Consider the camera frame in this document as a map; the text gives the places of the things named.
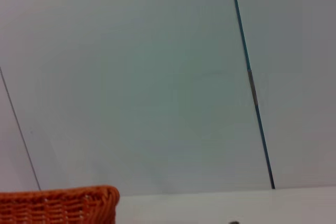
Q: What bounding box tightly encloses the orange woven wicker basket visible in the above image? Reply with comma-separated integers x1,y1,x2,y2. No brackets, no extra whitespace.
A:
0,185,121,224

